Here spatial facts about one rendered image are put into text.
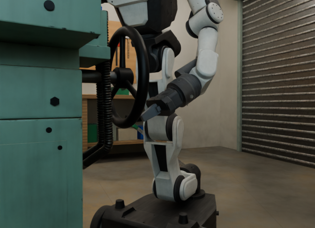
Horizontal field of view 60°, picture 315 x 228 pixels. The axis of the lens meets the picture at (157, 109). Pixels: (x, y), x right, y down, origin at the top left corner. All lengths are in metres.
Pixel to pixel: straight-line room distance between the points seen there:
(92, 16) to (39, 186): 0.30
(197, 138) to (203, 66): 3.85
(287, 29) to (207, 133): 2.05
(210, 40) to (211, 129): 3.89
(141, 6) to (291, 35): 2.86
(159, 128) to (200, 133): 3.39
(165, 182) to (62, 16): 1.16
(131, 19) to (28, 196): 0.90
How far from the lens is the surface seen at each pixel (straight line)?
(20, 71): 0.51
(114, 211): 1.45
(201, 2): 1.10
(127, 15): 1.25
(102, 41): 0.68
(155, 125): 1.35
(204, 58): 0.90
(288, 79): 3.81
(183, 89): 0.82
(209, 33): 1.02
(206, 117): 4.75
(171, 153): 1.36
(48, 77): 0.52
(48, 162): 0.52
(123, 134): 3.66
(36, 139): 0.51
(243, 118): 4.40
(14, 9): 0.42
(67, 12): 0.43
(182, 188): 1.47
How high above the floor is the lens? 0.74
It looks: 1 degrees down
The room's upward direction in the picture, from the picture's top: straight up
